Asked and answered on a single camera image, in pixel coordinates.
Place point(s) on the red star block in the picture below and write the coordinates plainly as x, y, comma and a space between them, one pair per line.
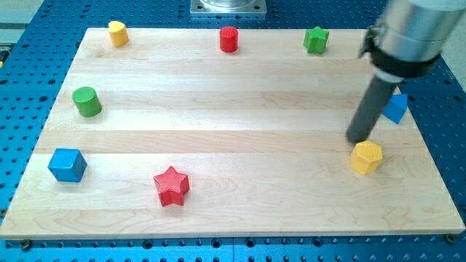
172, 187

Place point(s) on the yellow hexagon block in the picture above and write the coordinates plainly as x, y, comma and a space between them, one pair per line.
366, 157

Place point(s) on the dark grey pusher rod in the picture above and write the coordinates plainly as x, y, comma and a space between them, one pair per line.
374, 101

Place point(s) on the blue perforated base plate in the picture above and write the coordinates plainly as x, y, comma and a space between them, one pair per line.
37, 66

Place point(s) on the yellow half-round block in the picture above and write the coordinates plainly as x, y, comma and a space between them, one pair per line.
118, 33

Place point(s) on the blue triangular block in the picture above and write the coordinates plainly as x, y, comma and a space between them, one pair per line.
396, 107

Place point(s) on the blue cube block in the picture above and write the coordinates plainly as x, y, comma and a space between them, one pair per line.
67, 165

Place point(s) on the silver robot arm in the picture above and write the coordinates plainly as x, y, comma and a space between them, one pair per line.
405, 42

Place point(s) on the green cylinder block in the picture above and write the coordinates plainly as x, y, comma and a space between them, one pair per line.
86, 101

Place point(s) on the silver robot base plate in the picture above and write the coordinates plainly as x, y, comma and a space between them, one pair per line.
227, 7

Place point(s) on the green star block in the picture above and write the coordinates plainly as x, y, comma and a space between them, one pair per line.
315, 40

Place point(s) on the red cylinder block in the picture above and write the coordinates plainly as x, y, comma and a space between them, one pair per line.
228, 39

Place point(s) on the light wooden board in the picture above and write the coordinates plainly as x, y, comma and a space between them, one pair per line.
259, 132

